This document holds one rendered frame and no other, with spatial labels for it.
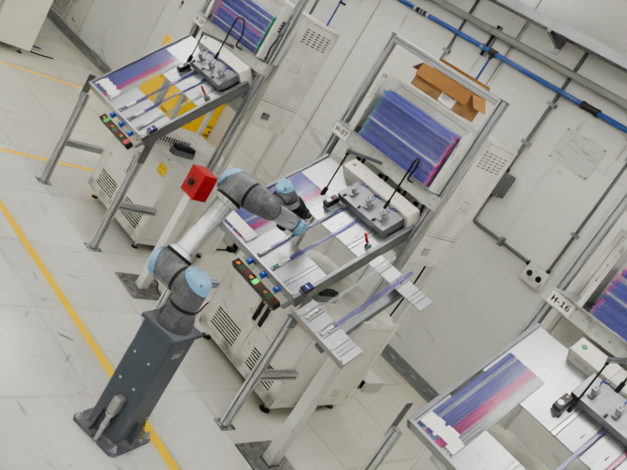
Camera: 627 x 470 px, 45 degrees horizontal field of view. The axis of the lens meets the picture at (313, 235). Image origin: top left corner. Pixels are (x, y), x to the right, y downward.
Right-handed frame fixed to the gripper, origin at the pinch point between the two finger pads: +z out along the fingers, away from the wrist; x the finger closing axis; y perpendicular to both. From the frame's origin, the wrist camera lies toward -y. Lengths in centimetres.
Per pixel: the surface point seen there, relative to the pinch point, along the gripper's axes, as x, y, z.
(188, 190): 74, -24, 8
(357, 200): -4.5, 31.8, 2.8
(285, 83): 113, 66, 24
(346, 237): -16.2, 14.6, 4.6
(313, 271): -23.7, -9.9, -1.8
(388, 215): -22.2, 36.1, 3.9
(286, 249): -4.8, -11.1, -2.1
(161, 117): 122, -8, -3
